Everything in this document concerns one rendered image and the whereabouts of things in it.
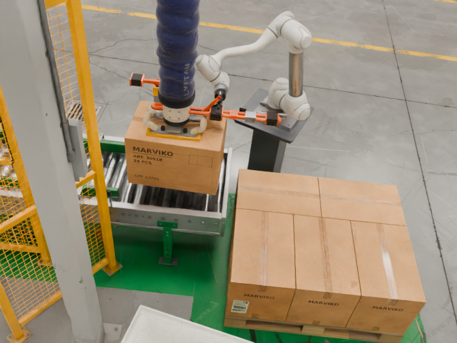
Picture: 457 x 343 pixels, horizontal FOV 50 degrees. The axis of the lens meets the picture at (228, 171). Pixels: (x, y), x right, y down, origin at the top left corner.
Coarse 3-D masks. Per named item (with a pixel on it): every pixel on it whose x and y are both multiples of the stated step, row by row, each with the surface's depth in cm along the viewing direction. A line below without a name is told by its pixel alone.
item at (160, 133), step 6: (162, 126) 302; (150, 132) 301; (156, 132) 301; (162, 132) 302; (168, 132) 302; (180, 132) 303; (186, 132) 302; (174, 138) 301; (180, 138) 301; (186, 138) 301; (192, 138) 301; (198, 138) 301
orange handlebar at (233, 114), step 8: (144, 80) 320; (152, 80) 320; (152, 104) 302; (160, 104) 303; (192, 112) 301; (200, 112) 301; (208, 112) 301; (224, 112) 304; (232, 112) 302; (240, 112) 304; (256, 120) 302; (264, 120) 301; (280, 120) 302
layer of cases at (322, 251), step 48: (240, 192) 347; (288, 192) 351; (336, 192) 355; (384, 192) 359; (240, 240) 316; (288, 240) 319; (336, 240) 323; (384, 240) 326; (240, 288) 297; (288, 288) 293; (336, 288) 296; (384, 288) 299
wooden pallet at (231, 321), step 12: (228, 264) 357; (228, 324) 328; (240, 324) 327; (252, 324) 331; (264, 324) 332; (276, 324) 333; (288, 324) 334; (300, 324) 322; (324, 336) 331; (336, 336) 330; (348, 336) 331; (360, 336) 331; (372, 336) 332; (384, 336) 326; (396, 336) 325
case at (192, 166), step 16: (144, 112) 318; (144, 128) 307; (192, 128) 311; (208, 128) 312; (224, 128) 314; (128, 144) 302; (144, 144) 301; (160, 144) 299; (176, 144) 298; (192, 144) 299; (208, 144) 301; (128, 160) 312; (144, 160) 310; (160, 160) 308; (176, 160) 307; (192, 160) 305; (208, 160) 303; (128, 176) 322; (144, 176) 320; (160, 176) 318; (176, 176) 317; (192, 176) 315; (208, 176) 313; (208, 192) 323
